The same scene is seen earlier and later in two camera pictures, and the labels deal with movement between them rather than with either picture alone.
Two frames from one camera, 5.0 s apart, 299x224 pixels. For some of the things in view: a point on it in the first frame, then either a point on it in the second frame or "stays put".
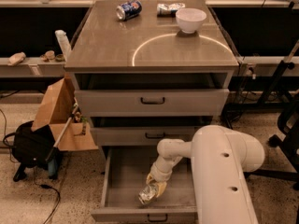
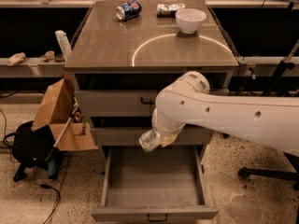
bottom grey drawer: [126, 171] stays put
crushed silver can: [147, 193] → [149, 140]
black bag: [29, 147] stays put
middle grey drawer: [141, 135] stays put
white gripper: [160, 174] → [164, 130]
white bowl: [189, 20] stays put
